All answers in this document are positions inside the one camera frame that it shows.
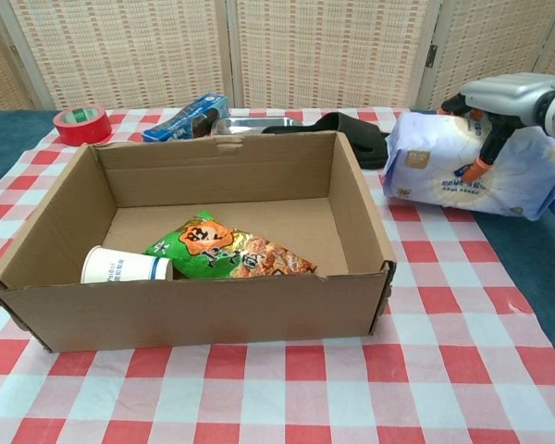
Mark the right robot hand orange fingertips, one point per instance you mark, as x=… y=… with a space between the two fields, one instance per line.
x=513 y=99

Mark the white tissue pack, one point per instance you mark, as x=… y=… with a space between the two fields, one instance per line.
x=425 y=176

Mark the green snack bag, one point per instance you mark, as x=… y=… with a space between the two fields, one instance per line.
x=213 y=250

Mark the small white paper cup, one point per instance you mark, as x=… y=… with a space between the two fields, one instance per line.
x=115 y=268

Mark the blue cling film box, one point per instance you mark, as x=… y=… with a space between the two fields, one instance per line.
x=185 y=125

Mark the brown cardboard box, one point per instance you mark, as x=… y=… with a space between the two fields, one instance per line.
x=189 y=314

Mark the black screen hinge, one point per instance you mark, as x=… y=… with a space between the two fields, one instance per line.
x=431 y=55

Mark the black slipper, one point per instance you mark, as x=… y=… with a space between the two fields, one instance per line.
x=367 y=148

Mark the blue table cover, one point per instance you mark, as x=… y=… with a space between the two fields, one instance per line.
x=536 y=259

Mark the metal tray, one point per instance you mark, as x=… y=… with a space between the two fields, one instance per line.
x=254 y=124

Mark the red white checkered tablecloth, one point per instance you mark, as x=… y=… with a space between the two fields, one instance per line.
x=305 y=393

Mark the red tape roll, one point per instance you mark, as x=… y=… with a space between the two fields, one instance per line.
x=83 y=129

